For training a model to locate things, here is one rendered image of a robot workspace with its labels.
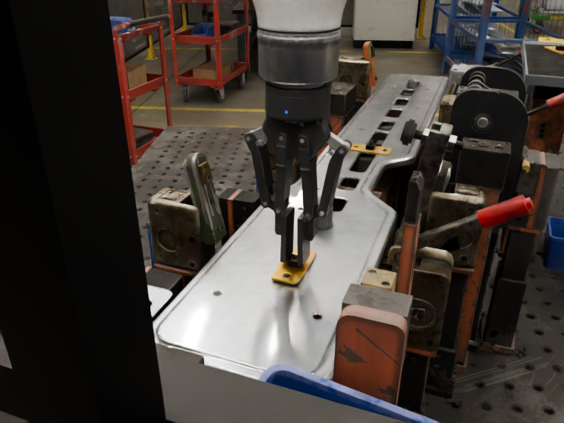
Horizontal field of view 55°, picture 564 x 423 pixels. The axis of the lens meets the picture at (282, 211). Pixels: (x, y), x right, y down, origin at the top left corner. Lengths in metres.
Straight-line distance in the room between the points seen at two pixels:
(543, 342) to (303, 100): 0.75
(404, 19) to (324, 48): 7.07
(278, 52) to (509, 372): 0.73
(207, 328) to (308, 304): 0.12
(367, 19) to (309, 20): 7.03
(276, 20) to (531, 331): 0.84
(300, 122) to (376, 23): 7.02
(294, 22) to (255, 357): 0.35
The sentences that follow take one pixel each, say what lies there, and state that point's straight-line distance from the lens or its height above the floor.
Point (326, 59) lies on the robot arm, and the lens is 0.59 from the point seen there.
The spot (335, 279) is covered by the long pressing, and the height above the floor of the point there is 1.00.
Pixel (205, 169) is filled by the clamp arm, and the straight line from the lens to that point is 0.78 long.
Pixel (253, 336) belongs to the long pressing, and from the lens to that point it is 0.62.
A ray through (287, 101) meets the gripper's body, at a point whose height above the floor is 1.24.
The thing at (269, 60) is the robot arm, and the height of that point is 1.28.
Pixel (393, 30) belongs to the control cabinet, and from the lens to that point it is 7.65.
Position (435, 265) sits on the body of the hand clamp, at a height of 1.05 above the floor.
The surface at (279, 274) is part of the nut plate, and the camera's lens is 0.70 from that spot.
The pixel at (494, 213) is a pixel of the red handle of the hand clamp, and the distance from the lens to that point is 0.63.
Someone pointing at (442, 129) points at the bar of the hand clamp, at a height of 1.21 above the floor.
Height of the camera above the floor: 1.40
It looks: 28 degrees down
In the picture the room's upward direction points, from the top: straight up
